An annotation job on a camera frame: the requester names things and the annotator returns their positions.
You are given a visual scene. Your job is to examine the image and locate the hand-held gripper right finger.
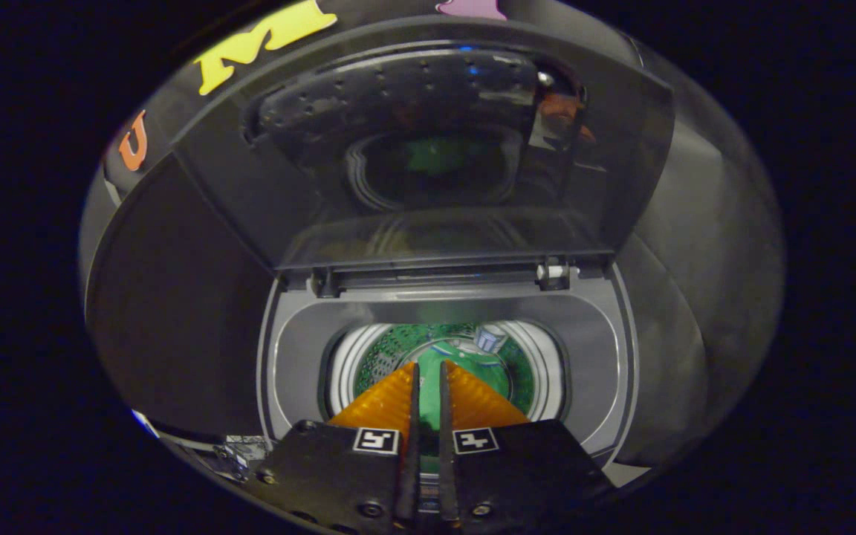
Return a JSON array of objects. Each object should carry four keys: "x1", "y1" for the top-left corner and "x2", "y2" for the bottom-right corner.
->
[{"x1": 438, "y1": 360, "x2": 615, "y2": 530}]

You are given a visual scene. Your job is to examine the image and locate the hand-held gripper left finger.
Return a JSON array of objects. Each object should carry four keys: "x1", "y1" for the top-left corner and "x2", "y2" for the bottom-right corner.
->
[{"x1": 253, "y1": 362, "x2": 421, "y2": 535}]

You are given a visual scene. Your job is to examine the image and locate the green polo shirt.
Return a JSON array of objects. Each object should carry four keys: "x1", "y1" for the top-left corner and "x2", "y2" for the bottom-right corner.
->
[{"x1": 357, "y1": 323, "x2": 536, "y2": 476}]

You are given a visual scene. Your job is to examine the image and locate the dark washing machine lid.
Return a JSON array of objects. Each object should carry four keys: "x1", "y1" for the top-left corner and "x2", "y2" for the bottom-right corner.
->
[{"x1": 172, "y1": 16, "x2": 675, "y2": 272}]

